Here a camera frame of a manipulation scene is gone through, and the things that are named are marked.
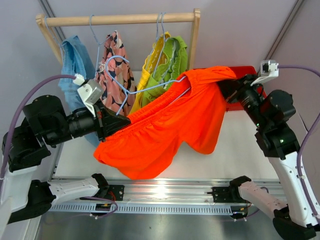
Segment blue hanger of pink shorts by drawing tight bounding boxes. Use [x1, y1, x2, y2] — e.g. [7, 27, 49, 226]
[89, 14, 109, 71]

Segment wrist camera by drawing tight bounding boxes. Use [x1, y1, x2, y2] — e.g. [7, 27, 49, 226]
[73, 73, 104, 117]
[250, 60, 279, 86]

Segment slotted cable duct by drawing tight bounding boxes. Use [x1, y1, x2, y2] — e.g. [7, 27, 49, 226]
[50, 202, 233, 216]

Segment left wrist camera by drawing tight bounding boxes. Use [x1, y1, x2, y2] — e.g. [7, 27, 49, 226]
[73, 73, 104, 117]

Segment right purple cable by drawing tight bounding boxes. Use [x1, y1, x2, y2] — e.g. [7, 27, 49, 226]
[277, 64, 320, 221]

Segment wooden clothes rack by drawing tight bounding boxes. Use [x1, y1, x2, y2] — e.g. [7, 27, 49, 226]
[35, 8, 201, 69]

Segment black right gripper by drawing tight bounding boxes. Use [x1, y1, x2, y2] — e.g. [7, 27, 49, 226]
[216, 73, 268, 129]

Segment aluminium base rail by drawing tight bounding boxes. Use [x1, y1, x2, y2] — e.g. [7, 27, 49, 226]
[107, 178, 230, 205]

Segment blue hanger of green shorts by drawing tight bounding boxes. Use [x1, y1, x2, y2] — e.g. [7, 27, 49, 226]
[151, 12, 181, 86]

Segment pink patterned shorts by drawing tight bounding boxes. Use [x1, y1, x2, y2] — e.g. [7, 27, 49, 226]
[95, 31, 137, 117]

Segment light blue shorts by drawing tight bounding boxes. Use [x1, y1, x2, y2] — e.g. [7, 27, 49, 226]
[57, 34, 101, 148]

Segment blue hanger of yellow shorts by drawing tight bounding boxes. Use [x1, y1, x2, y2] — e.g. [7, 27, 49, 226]
[145, 12, 166, 71]

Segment yellow shorts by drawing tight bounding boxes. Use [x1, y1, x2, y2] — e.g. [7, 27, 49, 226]
[129, 31, 172, 115]

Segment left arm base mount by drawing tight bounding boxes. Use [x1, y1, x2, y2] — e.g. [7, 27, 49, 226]
[95, 184, 125, 201]

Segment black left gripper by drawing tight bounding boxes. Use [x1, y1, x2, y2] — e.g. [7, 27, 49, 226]
[44, 98, 130, 147]

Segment orange shorts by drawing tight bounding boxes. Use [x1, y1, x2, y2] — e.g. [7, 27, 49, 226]
[93, 65, 248, 180]

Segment red plastic tray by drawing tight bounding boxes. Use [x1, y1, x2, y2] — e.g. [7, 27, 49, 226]
[224, 65, 267, 112]

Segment green shorts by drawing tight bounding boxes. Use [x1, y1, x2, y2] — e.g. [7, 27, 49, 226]
[141, 36, 188, 107]

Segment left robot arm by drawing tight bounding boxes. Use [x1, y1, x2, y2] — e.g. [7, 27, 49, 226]
[0, 95, 130, 223]

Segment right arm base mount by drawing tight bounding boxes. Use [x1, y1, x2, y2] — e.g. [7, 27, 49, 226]
[206, 186, 243, 203]

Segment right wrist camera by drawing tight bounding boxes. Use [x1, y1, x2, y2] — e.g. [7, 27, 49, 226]
[250, 60, 279, 86]

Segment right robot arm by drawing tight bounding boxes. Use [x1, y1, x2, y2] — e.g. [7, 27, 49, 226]
[218, 74, 320, 240]

